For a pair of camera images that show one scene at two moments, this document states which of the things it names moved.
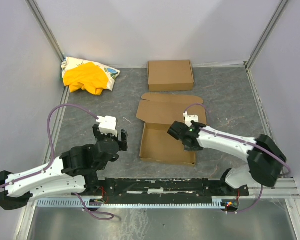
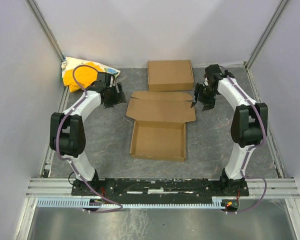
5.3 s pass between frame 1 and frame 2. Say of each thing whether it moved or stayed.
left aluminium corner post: stayed
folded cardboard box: stayed
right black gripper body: moved
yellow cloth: stayed
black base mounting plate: stayed
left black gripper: moved
